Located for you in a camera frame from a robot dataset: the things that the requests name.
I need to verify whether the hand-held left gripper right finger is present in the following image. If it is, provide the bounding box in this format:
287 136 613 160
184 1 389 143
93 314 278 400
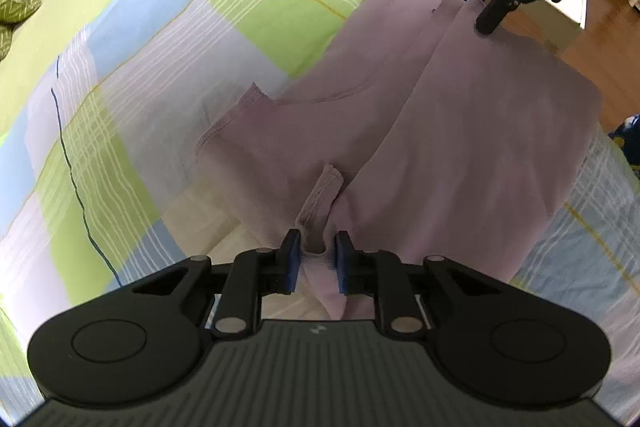
333 230 505 339

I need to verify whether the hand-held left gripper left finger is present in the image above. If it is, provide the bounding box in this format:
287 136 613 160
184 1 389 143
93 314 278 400
132 229 304 339

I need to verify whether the purple shirt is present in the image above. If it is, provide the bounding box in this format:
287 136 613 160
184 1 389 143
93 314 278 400
196 0 604 321

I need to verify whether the blue and yellow cloth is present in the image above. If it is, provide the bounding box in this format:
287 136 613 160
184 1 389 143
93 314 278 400
607 111 640 180

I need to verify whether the plaid bed sheet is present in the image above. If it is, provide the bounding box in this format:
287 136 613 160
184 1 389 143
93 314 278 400
0 0 640 425

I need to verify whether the green patterned pillow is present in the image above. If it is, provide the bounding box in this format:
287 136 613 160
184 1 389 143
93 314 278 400
0 0 43 60

